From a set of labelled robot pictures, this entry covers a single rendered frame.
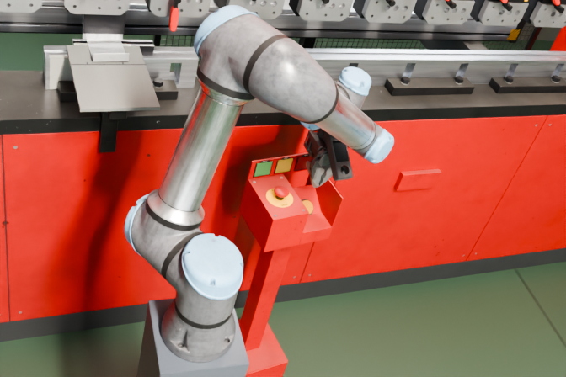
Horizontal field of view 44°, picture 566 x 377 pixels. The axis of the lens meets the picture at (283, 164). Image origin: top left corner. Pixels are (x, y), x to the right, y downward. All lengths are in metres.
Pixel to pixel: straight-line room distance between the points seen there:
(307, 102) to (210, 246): 0.35
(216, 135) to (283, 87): 0.19
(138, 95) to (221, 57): 0.51
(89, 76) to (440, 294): 1.71
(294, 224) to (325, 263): 0.73
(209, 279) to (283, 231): 0.54
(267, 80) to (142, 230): 0.42
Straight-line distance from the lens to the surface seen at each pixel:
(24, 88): 1.88
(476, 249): 2.87
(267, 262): 1.97
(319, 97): 1.16
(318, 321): 2.58
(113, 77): 1.72
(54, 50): 1.86
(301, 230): 1.82
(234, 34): 1.18
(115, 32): 1.83
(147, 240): 1.37
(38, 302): 2.27
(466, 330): 2.80
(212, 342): 1.41
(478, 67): 2.35
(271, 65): 1.13
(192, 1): 1.79
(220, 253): 1.32
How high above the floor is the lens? 1.96
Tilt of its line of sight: 38 degrees down
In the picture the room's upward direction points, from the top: 16 degrees clockwise
